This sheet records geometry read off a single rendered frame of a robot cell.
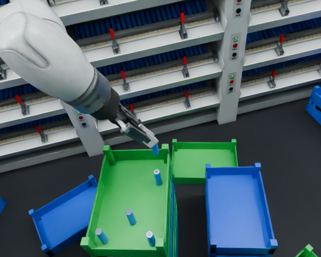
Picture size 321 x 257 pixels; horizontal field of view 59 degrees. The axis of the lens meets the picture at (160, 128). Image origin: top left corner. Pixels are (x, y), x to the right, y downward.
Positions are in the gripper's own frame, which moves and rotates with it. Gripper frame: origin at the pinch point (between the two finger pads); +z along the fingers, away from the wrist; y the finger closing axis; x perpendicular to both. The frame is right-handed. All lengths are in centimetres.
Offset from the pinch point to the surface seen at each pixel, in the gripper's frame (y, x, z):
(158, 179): 5.8, -6.3, 11.2
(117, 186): -0.4, -18.0, 9.8
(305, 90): -26, 68, 90
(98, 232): 13.5, -23.2, 0.2
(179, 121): -43, 6, 60
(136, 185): 2.0, -13.3, 12.0
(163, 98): -47, 8, 43
